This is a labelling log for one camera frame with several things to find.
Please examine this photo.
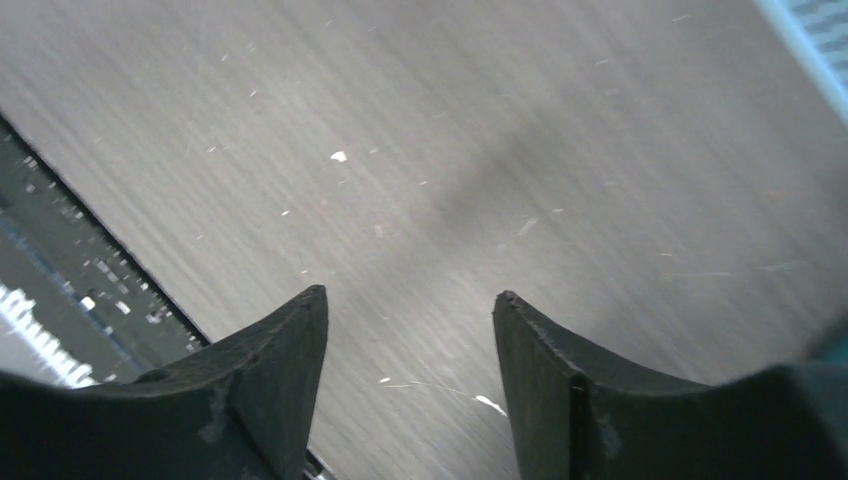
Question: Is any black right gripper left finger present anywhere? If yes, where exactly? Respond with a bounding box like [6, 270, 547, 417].
[1, 285, 329, 479]

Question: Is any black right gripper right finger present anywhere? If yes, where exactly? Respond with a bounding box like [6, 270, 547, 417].
[493, 291, 847, 479]

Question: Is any light blue perforated basket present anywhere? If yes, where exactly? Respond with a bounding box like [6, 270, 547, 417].
[755, 0, 847, 122]

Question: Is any teal round bucket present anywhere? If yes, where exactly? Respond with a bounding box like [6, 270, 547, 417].
[810, 317, 847, 364]

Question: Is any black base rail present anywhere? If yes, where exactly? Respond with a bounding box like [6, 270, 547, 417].
[0, 115, 336, 480]

